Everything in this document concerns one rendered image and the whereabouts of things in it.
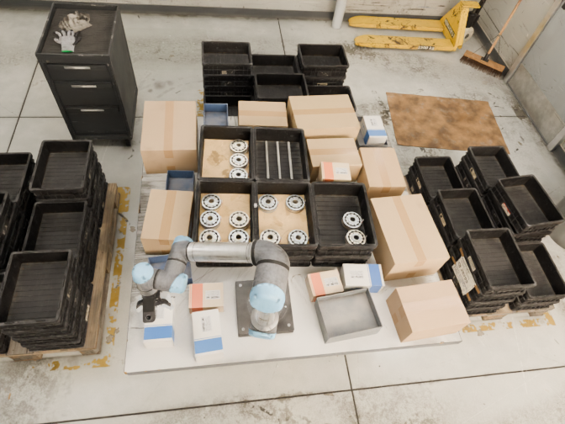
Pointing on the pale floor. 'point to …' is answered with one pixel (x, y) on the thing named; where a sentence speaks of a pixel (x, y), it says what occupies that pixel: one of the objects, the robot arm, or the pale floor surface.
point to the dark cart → (91, 73)
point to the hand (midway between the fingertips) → (155, 311)
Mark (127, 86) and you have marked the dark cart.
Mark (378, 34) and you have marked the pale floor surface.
